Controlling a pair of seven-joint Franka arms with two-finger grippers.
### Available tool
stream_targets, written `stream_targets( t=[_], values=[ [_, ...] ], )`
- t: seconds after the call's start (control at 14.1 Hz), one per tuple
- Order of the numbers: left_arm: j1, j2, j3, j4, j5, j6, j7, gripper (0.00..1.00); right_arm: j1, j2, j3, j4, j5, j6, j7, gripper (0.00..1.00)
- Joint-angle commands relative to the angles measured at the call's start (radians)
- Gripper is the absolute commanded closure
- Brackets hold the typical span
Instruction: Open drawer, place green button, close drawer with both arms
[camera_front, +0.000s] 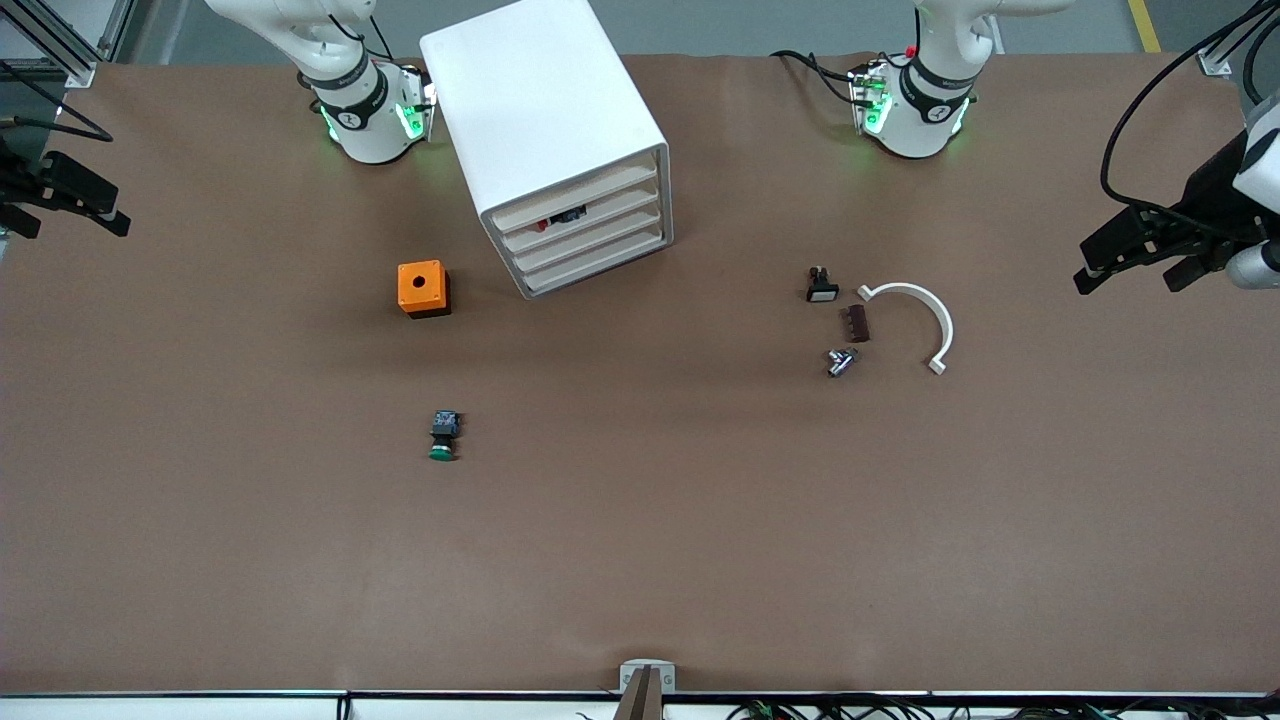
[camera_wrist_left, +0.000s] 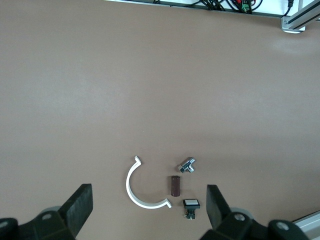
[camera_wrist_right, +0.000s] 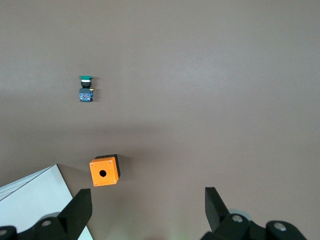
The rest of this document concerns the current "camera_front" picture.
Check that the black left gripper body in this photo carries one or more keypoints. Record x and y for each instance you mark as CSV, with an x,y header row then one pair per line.
x,y
1208,196

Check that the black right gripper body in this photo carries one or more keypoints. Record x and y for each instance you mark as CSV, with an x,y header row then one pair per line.
x,y
22,184

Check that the green mushroom push button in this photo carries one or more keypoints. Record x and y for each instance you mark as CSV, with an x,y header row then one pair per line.
x,y
444,428

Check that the white plastic drawer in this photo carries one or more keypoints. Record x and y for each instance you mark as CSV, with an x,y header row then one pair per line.
x,y
630,223
630,200
630,246
630,176

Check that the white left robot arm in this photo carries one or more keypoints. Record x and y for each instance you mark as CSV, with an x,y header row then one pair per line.
x,y
925,120

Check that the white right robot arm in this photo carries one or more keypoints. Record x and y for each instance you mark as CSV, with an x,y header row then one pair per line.
x,y
370,120

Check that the white drawer cabinet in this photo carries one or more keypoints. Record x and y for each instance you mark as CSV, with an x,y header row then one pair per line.
x,y
540,90

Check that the white curved plastic arc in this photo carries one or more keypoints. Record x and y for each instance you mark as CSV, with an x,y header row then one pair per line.
x,y
903,288

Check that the brown terminal block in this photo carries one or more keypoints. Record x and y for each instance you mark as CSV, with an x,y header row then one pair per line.
x,y
858,324

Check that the small red black component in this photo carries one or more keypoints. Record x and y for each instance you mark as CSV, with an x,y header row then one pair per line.
x,y
568,217

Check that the aluminium frame post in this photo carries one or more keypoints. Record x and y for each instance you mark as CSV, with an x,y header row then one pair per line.
x,y
1215,63
80,72

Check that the silver metal key switch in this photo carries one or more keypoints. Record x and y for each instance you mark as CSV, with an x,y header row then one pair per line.
x,y
840,363

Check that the black white rectangular switch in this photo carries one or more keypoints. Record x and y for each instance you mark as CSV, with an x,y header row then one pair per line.
x,y
822,290

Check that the orange button enclosure box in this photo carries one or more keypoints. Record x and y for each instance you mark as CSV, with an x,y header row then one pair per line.
x,y
420,283

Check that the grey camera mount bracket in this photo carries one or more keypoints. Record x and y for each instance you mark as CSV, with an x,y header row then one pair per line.
x,y
647,690

